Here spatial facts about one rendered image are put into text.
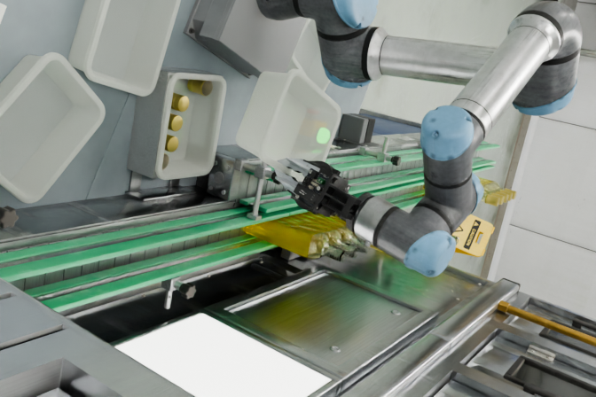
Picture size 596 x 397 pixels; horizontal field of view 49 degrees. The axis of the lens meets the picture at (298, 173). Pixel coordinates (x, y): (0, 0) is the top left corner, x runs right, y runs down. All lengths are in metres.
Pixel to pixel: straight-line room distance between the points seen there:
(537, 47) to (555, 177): 6.14
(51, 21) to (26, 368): 0.85
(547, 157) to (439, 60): 5.96
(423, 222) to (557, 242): 6.37
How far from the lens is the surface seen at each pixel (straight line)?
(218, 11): 1.42
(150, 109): 1.36
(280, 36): 1.55
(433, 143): 0.97
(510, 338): 1.73
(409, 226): 1.03
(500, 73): 1.10
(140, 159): 1.39
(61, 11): 1.25
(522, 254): 7.49
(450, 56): 1.37
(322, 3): 1.38
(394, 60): 1.41
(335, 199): 1.06
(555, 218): 7.35
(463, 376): 1.44
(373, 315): 1.53
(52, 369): 0.48
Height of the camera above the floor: 1.75
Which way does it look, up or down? 31 degrees down
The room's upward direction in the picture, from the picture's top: 109 degrees clockwise
